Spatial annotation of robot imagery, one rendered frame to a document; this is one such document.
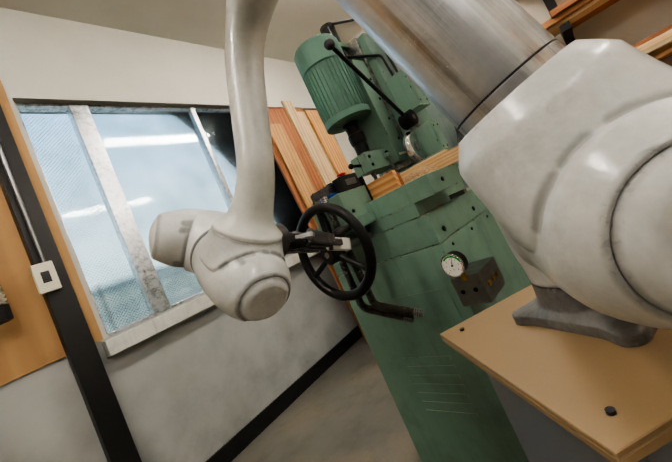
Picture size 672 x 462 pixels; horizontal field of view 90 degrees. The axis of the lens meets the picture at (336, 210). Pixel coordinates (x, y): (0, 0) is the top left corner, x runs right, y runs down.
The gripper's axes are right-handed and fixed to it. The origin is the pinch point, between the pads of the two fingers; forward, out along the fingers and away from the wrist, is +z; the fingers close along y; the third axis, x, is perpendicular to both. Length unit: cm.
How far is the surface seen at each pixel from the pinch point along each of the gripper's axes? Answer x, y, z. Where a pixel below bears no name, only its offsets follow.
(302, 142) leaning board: -140, 147, 115
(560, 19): -146, -45, 189
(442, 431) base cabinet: 56, 17, 48
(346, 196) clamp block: -17.1, 7.0, 13.1
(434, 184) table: -12.7, -16.0, 23.7
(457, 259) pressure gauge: 8.2, -17.1, 22.8
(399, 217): -7.9, -2.6, 23.5
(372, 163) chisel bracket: -31.4, 6.9, 28.6
